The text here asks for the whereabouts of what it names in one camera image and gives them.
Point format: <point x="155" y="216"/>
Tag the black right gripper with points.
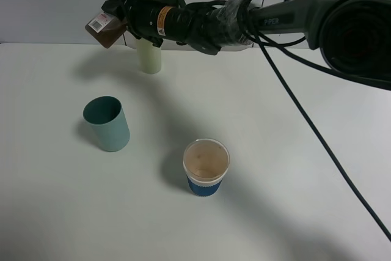
<point x="141" y="16"/>

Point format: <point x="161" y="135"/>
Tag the teal plastic cup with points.
<point x="106" y="118"/>

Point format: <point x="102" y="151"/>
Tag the clear plastic drink bottle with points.
<point x="106" y="29"/>

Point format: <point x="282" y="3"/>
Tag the clear cup with blue sleeve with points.
<point x="205" y="162"/>

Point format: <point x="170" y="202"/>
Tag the pale yellow-green plastic cup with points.
<point x="149" y="56"/>

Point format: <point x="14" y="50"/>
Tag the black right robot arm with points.
<point x="352" y="35"/>

